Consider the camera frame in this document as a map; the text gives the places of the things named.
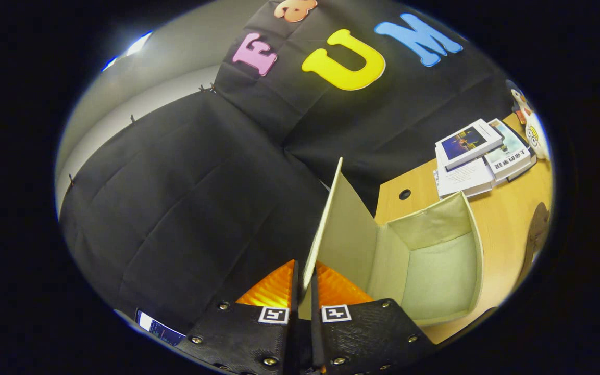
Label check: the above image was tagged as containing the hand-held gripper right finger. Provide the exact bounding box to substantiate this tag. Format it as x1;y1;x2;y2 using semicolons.
308;260;436;375

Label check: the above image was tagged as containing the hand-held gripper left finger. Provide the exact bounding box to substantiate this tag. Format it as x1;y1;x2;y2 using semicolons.
178;259;301;375

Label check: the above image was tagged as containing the green fabric storage box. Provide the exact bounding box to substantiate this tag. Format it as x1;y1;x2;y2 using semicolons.
300;156;485;328

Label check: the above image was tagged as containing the brown fuzzy shoe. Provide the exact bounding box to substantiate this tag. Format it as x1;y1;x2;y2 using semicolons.
519;202;552;284

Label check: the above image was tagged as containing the blue white object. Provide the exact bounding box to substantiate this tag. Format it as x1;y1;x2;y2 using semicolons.
135;310;186;347

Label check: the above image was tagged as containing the black backdrop cloth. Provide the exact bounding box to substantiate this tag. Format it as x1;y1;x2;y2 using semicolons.
58;0;519;334

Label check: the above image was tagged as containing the white book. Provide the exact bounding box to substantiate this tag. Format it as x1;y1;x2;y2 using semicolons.
433;156;496;199

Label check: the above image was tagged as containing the book with dark picture cover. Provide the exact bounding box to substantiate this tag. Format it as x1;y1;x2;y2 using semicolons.
434;119;504;170

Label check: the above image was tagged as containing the white plush toy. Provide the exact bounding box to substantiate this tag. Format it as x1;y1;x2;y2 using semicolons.
524;112;551;161

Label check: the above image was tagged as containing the penguin plush toy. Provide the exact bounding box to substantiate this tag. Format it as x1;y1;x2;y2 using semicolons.
506;79;535;126

